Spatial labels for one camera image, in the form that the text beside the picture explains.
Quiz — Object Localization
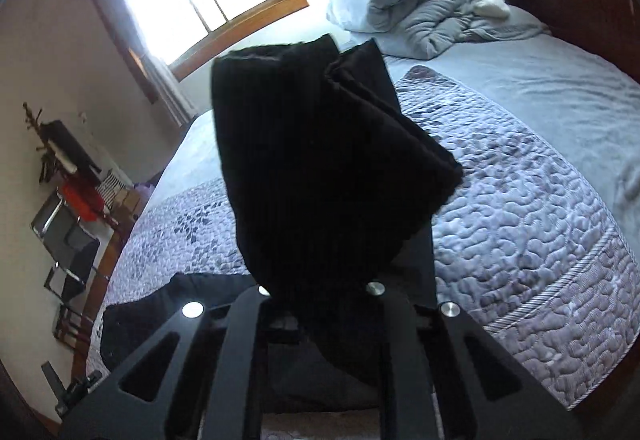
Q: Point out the white wire rack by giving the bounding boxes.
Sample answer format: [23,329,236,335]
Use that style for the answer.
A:
[95,170,127,212]

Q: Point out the black hanging garment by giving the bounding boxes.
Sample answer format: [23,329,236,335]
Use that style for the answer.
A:
[40,120,102,177]

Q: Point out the grey bed sheet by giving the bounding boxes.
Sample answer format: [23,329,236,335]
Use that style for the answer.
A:
[149,5,640,233]

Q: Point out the white fluffy cloth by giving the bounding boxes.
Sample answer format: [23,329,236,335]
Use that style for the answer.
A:
[472,0,512,19]

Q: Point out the cardboard box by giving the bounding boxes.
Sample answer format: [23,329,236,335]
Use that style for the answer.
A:
[119,190,144,217]

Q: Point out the black pants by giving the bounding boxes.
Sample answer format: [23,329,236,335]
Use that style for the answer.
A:
[99,34,464,408]

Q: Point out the grey curtain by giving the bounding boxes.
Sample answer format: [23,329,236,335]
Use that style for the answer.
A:
[82,0,195,127]

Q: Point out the wooden coat rack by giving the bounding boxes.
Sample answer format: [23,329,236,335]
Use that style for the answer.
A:
[22,102,76,186]

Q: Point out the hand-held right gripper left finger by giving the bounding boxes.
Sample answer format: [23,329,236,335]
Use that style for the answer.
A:
[60,284,274,440]

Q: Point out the purple quilted bedspread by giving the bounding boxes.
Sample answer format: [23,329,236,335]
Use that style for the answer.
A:
[87,65,640,412]

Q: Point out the black metal chair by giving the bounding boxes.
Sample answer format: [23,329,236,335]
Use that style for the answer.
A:
[30,192,102,302]

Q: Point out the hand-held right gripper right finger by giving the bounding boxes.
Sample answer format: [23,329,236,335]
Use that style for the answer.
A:
[366,219,587,440]

